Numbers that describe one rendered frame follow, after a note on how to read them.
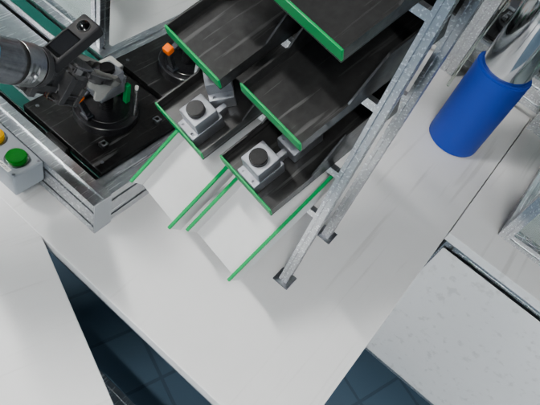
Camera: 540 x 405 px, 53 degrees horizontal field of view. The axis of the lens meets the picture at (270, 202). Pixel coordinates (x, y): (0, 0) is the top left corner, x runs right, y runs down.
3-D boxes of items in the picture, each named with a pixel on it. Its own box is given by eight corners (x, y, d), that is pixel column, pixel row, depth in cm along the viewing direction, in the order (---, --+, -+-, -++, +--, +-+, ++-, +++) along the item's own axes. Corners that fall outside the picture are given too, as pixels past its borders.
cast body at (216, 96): (237, 105, 94) (231, 83, 88) (212, 111, 94) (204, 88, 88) (230, 65, 97) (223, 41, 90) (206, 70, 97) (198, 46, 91)
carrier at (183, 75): (186, 123, 128) (194, 83, 118) (115, 64, 133) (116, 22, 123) (251, 81, 142) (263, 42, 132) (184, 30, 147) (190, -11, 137)
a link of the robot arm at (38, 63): (7, 29, 90) (41, 57, 88) (28, 34, 94) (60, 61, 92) (-12, 67, 92) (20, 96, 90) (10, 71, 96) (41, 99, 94)
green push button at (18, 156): (14, 172, 108) (14, 165, 106) (2, 160, 109) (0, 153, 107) (32, 162, 110) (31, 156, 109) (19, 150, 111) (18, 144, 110)
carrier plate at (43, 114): (100, 178, 113) (100, 172, 111) (23, 111, 118) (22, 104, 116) (182, 125, 127) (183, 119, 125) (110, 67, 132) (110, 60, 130)
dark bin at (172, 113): (202, 160, 91) (194, 141, 85) (157, 109, 96) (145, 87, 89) (328, 63, 96) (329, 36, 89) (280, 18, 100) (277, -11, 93)
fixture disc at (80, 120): (103, 146, 115) (103, 140, 113) (58, 108, 118) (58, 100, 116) (152, 116, 123) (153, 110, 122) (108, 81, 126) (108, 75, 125)
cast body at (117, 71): (101, 104, 113) (102, 78, 108) (87, 92, 114) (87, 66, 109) (132, 87, 118) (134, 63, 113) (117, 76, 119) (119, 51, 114)
